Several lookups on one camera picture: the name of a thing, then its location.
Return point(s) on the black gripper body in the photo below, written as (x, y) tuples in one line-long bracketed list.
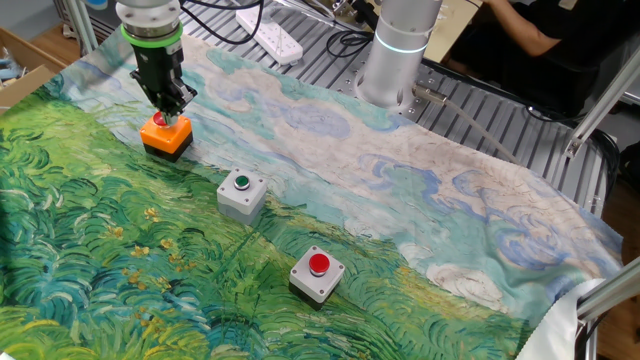
[(160, 70)]

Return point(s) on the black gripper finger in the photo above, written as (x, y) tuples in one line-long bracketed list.
[(150, 92), (184, 100)]

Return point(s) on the orange box red button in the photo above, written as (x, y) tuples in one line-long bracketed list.
[(165, 140)]

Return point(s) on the grey box green button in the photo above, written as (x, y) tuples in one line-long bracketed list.
[(240, 200)]

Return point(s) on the white black box red button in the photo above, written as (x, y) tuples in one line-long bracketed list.
[(312, 282)]

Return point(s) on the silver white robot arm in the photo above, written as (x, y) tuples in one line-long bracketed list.
[(395, 75)]

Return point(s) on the white power strip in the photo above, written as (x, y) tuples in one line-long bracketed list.
[(275, 40)]

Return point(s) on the brown cardboard box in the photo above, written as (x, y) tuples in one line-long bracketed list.
[(30, 85)]

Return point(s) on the green blue painting cloth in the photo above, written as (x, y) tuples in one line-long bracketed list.
[(400, 200)]

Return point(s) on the tan cardboard sheet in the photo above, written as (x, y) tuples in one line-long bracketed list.
[(450, 30)]

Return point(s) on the person in black shirt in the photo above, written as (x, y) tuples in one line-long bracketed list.
[(550, 40)]

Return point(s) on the white satin cloth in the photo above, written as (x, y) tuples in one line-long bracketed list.
[(555, 325)]

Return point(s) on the aluminium frame post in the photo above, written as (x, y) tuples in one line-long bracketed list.
[(82, 25), (610, 292), (600, 105)]

